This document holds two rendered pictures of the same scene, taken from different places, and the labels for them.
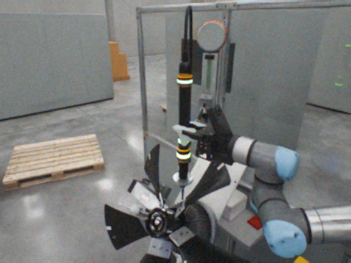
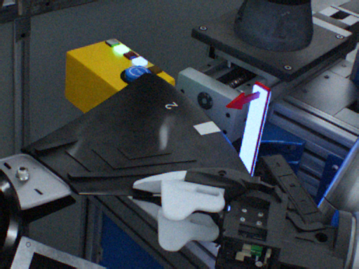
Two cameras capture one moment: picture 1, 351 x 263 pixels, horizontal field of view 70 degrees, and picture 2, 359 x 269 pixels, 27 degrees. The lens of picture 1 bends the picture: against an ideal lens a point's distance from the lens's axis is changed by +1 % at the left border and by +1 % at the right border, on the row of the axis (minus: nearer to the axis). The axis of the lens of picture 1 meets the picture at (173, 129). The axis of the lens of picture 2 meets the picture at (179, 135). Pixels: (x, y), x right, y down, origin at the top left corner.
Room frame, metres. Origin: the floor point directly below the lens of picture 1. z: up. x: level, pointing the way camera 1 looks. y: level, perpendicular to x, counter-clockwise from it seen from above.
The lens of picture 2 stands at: (0.63, 0.54, 1.65)
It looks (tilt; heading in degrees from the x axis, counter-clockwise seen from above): 34 degrees down; 265
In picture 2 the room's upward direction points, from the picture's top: 8 degrees clockwise
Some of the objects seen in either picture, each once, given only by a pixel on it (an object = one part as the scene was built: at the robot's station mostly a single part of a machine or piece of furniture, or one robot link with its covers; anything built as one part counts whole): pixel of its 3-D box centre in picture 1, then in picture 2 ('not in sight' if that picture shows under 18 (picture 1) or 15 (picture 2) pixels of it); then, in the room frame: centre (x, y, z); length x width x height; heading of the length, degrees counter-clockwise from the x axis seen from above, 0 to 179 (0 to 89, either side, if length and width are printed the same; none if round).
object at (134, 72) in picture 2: not in sight; (138, 75); (0.62, -0.46, 1.08); 0.04 x 0.04 x 0.02
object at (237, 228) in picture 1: (234, 219); not in sight; (1.18, -0.37, 0.85); 0.36 x 0.24 x 0.03; 41
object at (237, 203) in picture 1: (228, 201); not in sight; (1.25, -0.34, 0.92); 0.17 x 0.16 x 0.11; 131
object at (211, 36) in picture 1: (211, 36); not in sight; (1.43, -0.20, 1.88); 0.16 x 0.07 x 0.16; 76
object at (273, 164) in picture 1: (273, 160); not in sight; (0.55, -0.25, 1.64); 0.11 x 0.08 x 0.09; 51
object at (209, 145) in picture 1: (217, 144); not in sight; (0.65, -0.13, 1.63); 0.12 x 0.08 x 0.09; 51
